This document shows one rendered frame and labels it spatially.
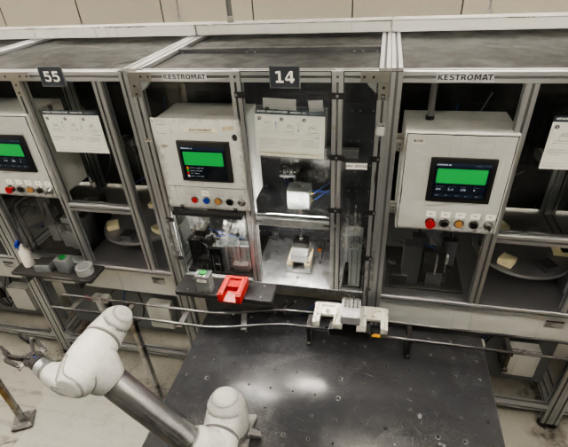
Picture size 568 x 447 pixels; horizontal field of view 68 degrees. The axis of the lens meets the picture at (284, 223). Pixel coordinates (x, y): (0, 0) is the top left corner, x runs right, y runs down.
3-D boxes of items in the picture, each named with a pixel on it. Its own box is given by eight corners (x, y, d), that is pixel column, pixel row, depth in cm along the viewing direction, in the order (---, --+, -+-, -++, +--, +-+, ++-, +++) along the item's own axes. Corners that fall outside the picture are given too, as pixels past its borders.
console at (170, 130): (168, 208, 209) (145, 120, 183) (190, 182, 232) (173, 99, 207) (248, 215, 201) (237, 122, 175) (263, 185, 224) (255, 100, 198)
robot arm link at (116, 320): (97, 312, 157) (74, 340, 146) (117, 290, 148) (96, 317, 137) (125, 332, 161) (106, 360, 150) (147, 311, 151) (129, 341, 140)
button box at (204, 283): (197, 292, 224) (193, 275, 217) (202, 282, 230) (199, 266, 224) (210, 294, 222) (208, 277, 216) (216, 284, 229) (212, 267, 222)
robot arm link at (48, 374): (37, 387, 180) (66, 371, 191) (60, 405, 174) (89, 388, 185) (36, 367, 176) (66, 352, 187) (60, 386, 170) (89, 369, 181)
